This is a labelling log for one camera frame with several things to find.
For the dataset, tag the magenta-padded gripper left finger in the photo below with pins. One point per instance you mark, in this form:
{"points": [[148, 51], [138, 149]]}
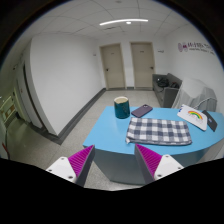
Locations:
{"points": [[63, 168]]}

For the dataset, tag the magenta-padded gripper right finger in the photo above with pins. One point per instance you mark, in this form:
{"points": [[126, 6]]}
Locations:
{"points": [[166, 165]]}

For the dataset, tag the blue white checked towel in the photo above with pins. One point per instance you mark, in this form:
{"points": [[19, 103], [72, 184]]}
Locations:
{"points": [[159, 131]]}

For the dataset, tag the white rainbow print mouse pad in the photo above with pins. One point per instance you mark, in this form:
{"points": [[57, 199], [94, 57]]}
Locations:
{"points": [[192, 116]]}

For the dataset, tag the purple smartphone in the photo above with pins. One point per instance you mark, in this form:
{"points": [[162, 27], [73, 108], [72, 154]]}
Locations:
{"points": [[142, 110]]}

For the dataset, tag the grey sofa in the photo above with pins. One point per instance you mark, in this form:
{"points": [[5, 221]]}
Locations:
{"points": [[166, 95]]}

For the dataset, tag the dark green mug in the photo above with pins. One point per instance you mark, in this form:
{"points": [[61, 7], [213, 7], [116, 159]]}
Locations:
{"points": [[122, 109]]}

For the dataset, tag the white cloth covered furniture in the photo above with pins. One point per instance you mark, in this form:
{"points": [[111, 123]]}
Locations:
{"points": [[195, 91]]}

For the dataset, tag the black bag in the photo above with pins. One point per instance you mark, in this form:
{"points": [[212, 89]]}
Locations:
{"points": [[162, 82]]}

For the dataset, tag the beige door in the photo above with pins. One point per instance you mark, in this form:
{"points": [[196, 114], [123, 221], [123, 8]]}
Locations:
{"points": [[142, 65], [113, 66]]}

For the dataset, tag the small round ceiling light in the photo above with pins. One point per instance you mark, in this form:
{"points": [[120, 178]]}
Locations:
{"points": [[128, 22]]}

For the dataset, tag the long curved ceiling light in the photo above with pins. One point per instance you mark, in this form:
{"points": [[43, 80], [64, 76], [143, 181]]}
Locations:
{"points": [[123, 21]]}

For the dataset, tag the purple wall sign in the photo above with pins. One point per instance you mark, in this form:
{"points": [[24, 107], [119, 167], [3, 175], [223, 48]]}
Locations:
{"points": [[195, 47]]}

